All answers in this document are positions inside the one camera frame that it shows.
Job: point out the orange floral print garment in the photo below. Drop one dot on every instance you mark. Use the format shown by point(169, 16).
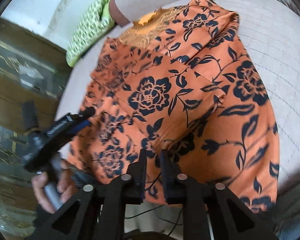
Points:
point(180, 79)

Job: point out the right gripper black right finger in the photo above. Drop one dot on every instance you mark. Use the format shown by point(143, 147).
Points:
point(210, 211)

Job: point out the green patterned pillow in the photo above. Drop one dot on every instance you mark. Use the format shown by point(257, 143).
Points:
point(94, 24)

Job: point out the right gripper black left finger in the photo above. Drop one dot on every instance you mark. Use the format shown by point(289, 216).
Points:
point(98, 212)

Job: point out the wooden cabinet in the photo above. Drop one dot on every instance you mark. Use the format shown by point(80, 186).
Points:
point(31, 68)

